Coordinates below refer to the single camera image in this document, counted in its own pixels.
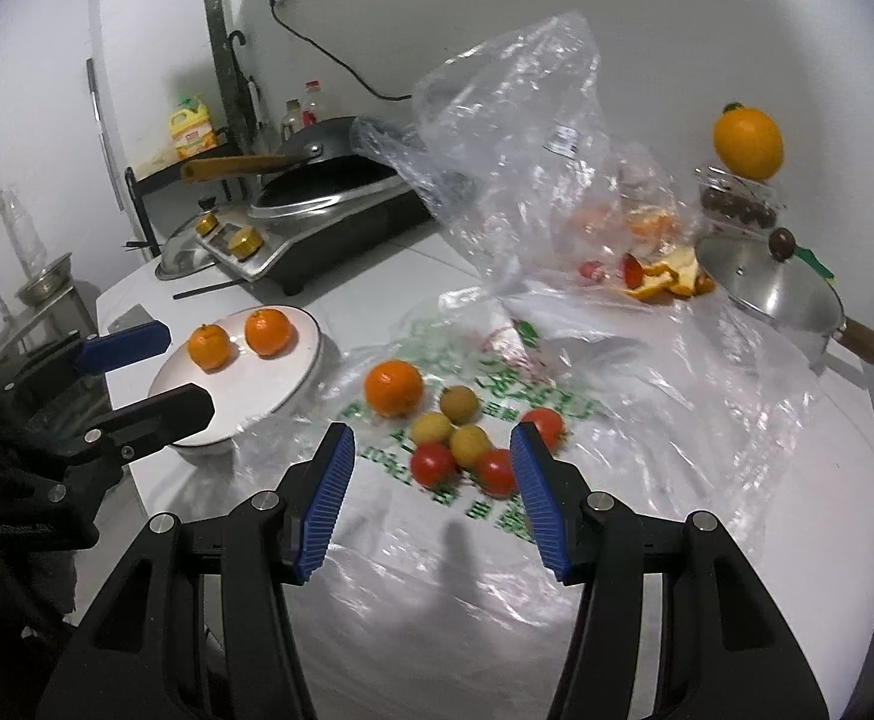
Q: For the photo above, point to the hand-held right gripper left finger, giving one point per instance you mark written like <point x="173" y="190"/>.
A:
<point x="324" y="502"/>

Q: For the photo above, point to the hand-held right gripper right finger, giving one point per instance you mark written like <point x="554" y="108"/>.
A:
<point x="542" y="510"/>

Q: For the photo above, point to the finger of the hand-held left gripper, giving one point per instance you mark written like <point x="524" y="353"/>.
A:
<point x="174" y="412"/>
<point x="125" y="345"/>

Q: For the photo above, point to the small red tomato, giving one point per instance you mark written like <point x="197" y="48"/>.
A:
<point x="433" y="463"/>
<point x="546" y="424"/>
<point x="495" y="472"/>

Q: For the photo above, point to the mandarin orange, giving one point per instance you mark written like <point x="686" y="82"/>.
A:
<point x="208" y="346"/>
<point x="267" y="331"/>
<point x="393" y="388"/>

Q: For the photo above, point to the white plate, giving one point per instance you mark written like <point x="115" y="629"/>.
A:
<point x="257" y="382"/>

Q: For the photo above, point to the clear box of dark fruits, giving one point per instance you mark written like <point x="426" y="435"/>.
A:
<point x="737" y="202"/>

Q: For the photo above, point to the steel stand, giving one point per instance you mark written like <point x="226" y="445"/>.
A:
<point x="54" y="319"/>

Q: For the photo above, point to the black chopstick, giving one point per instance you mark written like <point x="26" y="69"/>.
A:
<point x="208" y="288"/>

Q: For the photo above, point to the steel bowl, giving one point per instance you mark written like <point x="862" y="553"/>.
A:
<point x="43" y="285"/>

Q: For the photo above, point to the steel pot lid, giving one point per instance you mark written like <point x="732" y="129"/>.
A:
<point x="182" y="259"/>

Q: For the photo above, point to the green printed plastic bag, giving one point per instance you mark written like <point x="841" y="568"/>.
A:
<point x="632" y="405"/>

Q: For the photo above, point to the black metal rack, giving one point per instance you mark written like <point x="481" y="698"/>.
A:
<point x="131" y="202"/>

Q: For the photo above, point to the clear plastic bottle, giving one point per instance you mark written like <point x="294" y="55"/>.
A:
<point x="23" y="236"/>

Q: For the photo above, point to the yellow detergent bottle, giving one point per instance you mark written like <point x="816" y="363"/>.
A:
<point x="193" y="131"/>

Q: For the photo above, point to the steel induction cooker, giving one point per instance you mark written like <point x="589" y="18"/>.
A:
<point x="332" y="240"/>

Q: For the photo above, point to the small red fruit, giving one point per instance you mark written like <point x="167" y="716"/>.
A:
<point x="593" y="271"/>
<point x="632" y="268"/>

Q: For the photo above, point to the orange peel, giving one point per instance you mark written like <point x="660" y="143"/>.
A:
<point x="677" y="277"/>

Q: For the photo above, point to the clear bottle with red label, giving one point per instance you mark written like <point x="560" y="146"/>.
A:
<point x="311" y="101"/>

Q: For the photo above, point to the steel pot with lid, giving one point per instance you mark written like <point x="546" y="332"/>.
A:
<point x="767" y="277"/>

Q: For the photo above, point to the dark vertical pipe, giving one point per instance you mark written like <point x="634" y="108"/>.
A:
<point x="219" y="30"/>

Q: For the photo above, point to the green and yellow sponge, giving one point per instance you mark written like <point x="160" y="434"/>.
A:
<point x="812" y="259"/>

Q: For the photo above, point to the clear plastic bag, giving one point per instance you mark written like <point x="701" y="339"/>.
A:
<point x="504" y="112"/>

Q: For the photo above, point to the large orange with leaf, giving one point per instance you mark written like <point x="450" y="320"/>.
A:
<point x="748" y="142"/>

